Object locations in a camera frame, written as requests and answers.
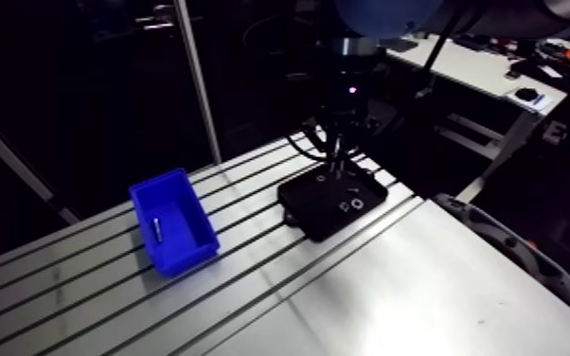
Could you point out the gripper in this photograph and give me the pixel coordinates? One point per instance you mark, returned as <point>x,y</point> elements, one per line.
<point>347,79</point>

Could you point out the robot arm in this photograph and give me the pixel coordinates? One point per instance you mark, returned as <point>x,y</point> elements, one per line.
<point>389,15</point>

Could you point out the black tray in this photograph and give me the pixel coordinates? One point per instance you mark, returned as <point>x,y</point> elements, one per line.
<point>325,209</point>

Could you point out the blue bin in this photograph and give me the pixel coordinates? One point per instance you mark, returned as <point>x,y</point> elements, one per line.
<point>185,248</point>

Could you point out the steel bolt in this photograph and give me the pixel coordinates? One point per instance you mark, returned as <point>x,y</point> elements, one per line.
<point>158,231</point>

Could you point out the steel screw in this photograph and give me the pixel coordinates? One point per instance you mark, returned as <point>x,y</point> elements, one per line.
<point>352,190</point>

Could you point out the white desk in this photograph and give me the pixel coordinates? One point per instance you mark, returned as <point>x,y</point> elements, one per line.
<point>469,67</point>

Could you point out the steel bearing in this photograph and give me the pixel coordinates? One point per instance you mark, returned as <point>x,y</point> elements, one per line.
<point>357,203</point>
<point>344,206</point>

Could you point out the pale holed strip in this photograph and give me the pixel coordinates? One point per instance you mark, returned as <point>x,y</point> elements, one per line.
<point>513,248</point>

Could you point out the grey metal post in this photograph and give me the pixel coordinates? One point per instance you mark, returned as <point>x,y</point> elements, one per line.
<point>11,156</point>
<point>196,74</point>

